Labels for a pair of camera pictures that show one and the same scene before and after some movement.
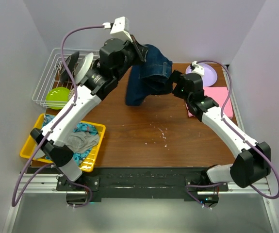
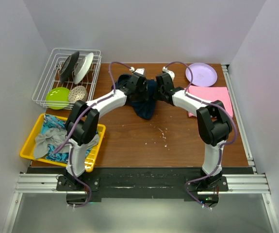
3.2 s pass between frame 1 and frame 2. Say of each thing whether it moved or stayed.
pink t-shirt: stayed
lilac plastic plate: stayed
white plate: stayed
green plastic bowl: stayed
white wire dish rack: stayed
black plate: stayed
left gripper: moved
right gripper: moved
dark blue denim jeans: moved
